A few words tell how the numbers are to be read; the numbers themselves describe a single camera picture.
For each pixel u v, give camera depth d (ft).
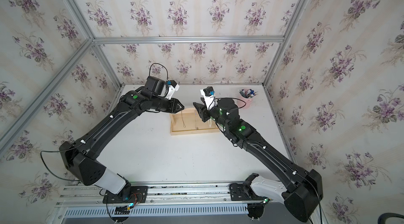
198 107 2.02
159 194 2.45
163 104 2.05
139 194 2.39
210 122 2.08
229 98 1.76
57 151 1.88
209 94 1.88
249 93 3.33
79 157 1.30
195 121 2.94
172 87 2.21
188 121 2.94
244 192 2.17
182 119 2.87
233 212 2.30
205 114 2.01
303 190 1.24
